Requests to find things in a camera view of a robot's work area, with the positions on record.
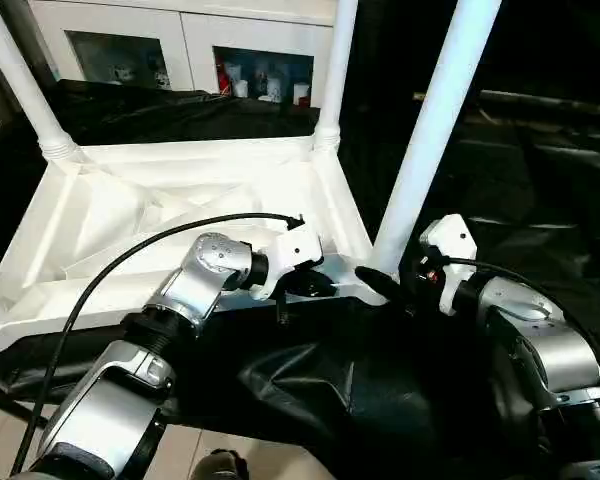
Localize white plastic table top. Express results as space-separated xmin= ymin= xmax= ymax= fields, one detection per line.
xmin=0 ymin=134 xmax=393 ymax=357

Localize black mat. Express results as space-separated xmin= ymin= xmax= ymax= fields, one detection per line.
xmin=0 ymin=78 xmax=600 ymax=480

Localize black furniture with gold label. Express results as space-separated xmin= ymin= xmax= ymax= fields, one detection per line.
xmin=340 ymin=0 xmax=600 ymax=121

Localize white cabinet with glass doors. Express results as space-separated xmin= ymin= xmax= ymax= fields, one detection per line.
xmin=25 ymin=0 xmax=339 ymax=109

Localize grey curtain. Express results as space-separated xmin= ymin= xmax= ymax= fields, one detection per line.
xmin=0 ymin=0 xmax=56 ymax=136

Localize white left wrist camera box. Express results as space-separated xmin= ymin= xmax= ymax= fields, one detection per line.
xmin=248 ymin=222 xmax=327 ymax=305

